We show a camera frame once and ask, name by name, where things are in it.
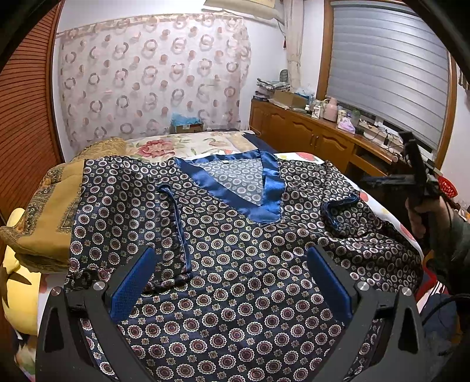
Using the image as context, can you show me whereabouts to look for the yellow plush toy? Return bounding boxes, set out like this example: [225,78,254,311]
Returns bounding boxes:
[0,207,43,375]

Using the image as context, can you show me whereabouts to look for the cardboard box with blue cloth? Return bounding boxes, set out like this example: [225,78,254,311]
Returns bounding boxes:
[170,113,204,134]

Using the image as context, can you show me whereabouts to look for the wall air conditioner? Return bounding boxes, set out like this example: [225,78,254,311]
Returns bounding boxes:
[204,0,283,23]

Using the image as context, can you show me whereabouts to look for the navy patterned satin pajama top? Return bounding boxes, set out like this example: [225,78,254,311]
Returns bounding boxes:
[65,150,423,381]

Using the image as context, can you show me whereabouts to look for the cardboard box on cabinet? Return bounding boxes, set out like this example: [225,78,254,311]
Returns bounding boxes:
[272,90,308,109]

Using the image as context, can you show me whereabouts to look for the grey zebra window blind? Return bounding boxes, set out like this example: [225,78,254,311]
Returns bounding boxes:
[327,1,449,150]

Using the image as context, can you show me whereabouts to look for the floral quilt on bed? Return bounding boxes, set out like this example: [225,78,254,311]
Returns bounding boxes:
[126,131,256,162]

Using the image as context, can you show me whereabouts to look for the pink thermos jug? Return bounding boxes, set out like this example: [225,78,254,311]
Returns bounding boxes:
[323,98,338,123]

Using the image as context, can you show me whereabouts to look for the stack of folded papers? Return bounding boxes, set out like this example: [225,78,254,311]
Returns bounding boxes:
[253,78,290,101]

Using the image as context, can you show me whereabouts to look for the pink tissue pack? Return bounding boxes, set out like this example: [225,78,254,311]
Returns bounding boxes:
[337,117,355,134]

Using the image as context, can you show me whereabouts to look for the pink circle patterned curtain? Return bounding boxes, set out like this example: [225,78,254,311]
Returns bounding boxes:
[58,13,251,152]

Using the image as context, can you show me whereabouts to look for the person's right hand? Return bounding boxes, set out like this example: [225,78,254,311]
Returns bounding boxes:
[405,197,452,239]

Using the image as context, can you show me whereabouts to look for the wooden sideboard cabinet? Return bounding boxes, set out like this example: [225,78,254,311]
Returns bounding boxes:
[249,100,407,181]

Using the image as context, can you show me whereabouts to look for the navy blue bed blanket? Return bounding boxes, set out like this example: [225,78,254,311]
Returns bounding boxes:
[243,132,277,154]

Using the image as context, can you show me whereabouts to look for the white strawberry flower sheet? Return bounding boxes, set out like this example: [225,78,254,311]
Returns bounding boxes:
[276,152,424,260]

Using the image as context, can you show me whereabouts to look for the brown louvered wardrobe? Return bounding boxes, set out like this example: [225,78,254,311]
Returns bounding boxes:
[1,1,64,224]

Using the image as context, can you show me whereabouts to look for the cream tied side curtain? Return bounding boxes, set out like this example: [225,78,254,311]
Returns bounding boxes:
[283,0,304,90]

